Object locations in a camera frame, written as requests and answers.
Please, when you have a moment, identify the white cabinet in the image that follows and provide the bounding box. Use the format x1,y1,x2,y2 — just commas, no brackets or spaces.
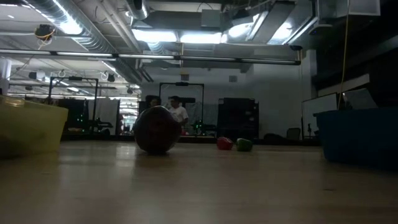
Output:
88,98,121,135

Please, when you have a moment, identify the ceiling cable reel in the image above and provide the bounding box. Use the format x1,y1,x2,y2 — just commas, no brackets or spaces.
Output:
34,24,57,41

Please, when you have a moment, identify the yellow plastic basket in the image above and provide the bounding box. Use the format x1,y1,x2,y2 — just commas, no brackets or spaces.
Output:
0,95,69,159

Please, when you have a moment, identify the small red bell pepper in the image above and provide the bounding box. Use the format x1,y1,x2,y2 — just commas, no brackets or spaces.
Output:
216,136,234,151

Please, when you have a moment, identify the silver round duct pipe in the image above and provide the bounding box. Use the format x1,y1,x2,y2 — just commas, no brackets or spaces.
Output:
125,0,150,21

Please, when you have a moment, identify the small green bell pepper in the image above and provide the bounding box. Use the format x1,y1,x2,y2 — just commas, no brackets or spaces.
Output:
235,138,254,153

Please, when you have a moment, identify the dark red round vegetable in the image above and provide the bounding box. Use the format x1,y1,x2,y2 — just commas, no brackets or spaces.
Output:
132,105,183,156

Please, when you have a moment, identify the long ceiling light bar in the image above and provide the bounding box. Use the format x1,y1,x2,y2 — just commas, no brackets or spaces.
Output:
0,49,302,66

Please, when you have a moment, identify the white board panel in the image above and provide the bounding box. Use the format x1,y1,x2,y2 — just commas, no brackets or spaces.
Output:
300,92,342,138

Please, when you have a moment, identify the yellow hanging cable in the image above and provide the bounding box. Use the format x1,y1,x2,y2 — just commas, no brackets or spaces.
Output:
337,0,351,110

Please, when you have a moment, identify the black cabinet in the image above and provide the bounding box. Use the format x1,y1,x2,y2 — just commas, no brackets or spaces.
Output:
216,97,260,141

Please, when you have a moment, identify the black office chair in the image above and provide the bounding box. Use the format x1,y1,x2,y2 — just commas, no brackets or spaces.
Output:
285,127,302,141

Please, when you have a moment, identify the silver ribbed ventilation duct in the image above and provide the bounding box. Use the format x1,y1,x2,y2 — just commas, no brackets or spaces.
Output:
26,0,118,54

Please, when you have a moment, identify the grey ceiling box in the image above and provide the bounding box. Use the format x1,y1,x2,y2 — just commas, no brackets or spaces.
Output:
200,9,222,29

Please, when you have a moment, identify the bright ceiling light panel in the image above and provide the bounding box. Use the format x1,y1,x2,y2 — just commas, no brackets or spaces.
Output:
132,29,228,44

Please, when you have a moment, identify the blue plastic basket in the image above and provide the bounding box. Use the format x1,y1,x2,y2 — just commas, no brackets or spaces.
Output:
313,107,398,170

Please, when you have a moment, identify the grey tilted panel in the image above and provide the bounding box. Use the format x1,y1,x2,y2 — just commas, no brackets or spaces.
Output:
341,88,379,110

